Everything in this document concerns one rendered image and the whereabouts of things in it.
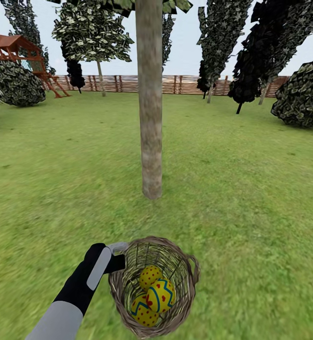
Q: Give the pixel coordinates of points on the wicker basket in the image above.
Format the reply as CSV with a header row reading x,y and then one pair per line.
x,y
180,310

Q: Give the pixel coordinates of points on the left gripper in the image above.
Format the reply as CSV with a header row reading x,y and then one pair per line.
x,y
119,263

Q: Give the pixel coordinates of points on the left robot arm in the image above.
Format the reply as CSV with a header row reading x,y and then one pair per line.
x,y
63,318

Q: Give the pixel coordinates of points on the easter egg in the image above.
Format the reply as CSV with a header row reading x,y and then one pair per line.
x,y
161,295
141,312
148,275

